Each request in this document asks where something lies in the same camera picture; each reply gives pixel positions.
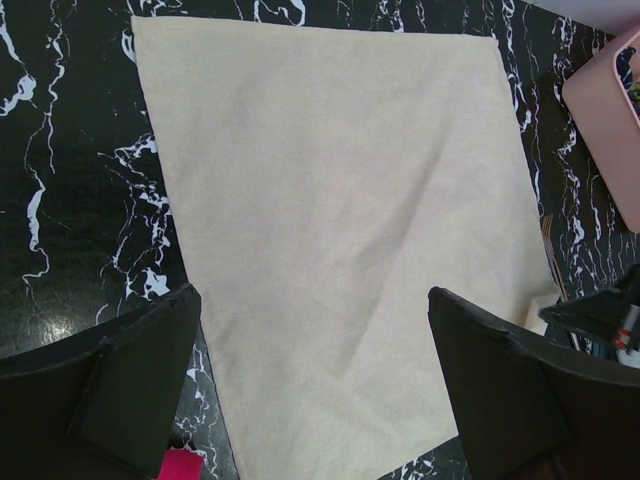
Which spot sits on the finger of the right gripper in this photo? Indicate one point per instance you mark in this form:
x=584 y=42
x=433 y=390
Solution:
x=609 y=316

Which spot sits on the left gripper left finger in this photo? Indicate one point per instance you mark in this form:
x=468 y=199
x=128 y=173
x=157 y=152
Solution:
x=100 y=404

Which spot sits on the beige cloth napkin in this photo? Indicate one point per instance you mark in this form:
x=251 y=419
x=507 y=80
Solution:
x=321 y=183

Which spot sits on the pink divided tray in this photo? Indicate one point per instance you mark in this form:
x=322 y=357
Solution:
x=608 y=123

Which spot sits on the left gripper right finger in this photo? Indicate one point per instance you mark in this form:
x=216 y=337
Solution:
x=526 y=408

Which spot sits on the blue patterned rolled sock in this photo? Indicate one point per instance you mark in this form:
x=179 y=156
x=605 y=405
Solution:
x=626 y=76

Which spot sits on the red folded cloth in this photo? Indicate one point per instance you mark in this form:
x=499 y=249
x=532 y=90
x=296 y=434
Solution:
x=180 y=464

